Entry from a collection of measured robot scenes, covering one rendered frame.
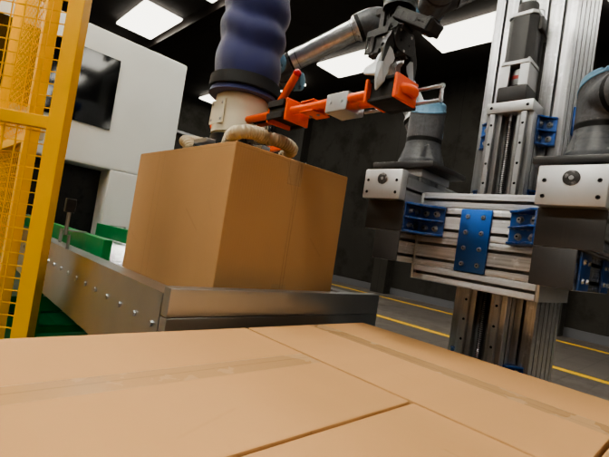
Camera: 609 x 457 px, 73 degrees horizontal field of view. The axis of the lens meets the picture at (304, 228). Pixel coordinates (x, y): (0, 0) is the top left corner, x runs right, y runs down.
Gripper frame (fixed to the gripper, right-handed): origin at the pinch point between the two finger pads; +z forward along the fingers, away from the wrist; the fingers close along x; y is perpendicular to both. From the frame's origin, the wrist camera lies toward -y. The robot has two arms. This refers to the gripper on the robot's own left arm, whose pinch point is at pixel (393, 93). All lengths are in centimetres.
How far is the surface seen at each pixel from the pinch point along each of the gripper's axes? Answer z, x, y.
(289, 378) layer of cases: 54, 28, -12
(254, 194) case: 24.7, 11.4, 29.0
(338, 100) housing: 0.7, 3.5, 12.9
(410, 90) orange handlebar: 0.9, 1.8, -5.4
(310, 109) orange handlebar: 1.6, 3.5, 22.4
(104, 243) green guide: 46, 24, 95
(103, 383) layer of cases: 54, 51, -6
